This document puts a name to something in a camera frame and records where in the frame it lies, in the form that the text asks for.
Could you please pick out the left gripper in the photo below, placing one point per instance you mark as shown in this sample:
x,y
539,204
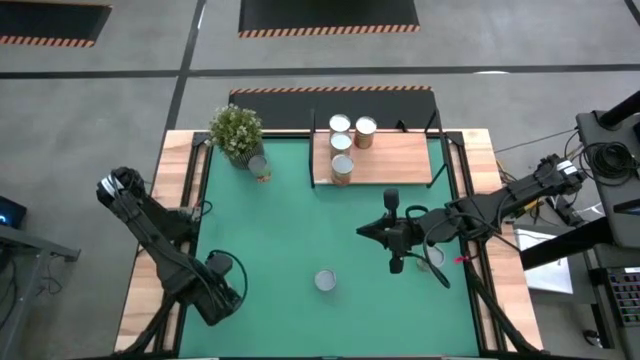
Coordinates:
x,y
217,305

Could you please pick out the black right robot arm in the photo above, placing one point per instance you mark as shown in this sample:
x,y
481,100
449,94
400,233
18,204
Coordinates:
x,y
520,192

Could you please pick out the grey equipment cart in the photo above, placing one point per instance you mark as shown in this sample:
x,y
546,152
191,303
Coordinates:
x,y
590,125

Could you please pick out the black pole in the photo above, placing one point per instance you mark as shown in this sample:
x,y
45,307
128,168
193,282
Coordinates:
x,y
620,110

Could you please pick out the green red tin can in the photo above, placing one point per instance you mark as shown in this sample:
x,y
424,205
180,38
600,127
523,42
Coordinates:
x,y
258,165

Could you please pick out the white sheet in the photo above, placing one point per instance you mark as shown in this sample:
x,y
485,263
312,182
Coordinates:
x,y
550,277

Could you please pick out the backlit keyboard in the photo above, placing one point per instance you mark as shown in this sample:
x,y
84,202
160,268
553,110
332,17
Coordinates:
x,y
627,295

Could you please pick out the black cart beam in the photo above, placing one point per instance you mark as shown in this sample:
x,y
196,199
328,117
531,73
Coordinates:
x,y
565,245

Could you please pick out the grey desk stand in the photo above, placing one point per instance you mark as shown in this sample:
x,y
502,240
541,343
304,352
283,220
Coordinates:
x,y
30,242

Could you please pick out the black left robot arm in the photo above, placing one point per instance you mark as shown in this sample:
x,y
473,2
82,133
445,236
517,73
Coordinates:
x,y
150,235

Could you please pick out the tall tin can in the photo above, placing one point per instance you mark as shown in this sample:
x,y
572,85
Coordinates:
x,y
339,123
365,126

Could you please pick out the short pineapple rings can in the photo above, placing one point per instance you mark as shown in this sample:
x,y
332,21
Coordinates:
x,y
325,280

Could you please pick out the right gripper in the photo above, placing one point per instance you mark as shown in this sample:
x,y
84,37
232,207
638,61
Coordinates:
x,y
422,230

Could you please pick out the green table mat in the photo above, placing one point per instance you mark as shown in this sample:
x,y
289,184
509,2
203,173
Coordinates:
x,y
300,225

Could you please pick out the peas tin can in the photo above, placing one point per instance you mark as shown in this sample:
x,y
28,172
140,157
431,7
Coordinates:
x,y
436,256

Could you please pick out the white-flowered plant in striped pot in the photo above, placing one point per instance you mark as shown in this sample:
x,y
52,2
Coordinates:
x,y
235,130

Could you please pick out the black floor mat striped edge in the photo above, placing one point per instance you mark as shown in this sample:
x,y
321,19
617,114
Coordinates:
x,y
280,107
50,20
325,15

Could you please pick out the beans tin can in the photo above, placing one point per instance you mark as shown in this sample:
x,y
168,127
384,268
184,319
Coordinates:
x,y
341,144

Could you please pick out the small red clip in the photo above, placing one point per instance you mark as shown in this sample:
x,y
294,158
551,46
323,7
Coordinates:
x,y
461,260

